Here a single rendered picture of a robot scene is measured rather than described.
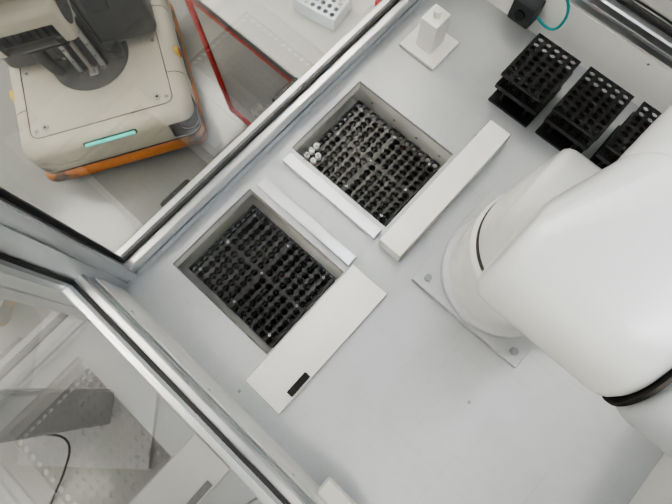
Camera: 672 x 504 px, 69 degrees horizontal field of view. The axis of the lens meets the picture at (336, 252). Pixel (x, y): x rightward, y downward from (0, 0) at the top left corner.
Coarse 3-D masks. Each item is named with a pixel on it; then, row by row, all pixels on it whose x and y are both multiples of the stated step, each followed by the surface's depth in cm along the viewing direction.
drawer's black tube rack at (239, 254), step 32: (256, 224) 96; (224, 256) 94; (256, 256) 94; (288, 256) 94; (224, 288) 96; (256, 288) 96; (288, 288) 93; (320, 288) 96; (256, 320) 91; (288, 320) 91
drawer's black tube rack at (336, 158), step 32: (352, 128) 101; (384, 128) 101; (320, 160) 99; (352, 160) 102; (384, 160) 99; (416, 160) 103; (352, 192) 98; (384, 192) 98; (416, 192) 100; (384, 224) 96
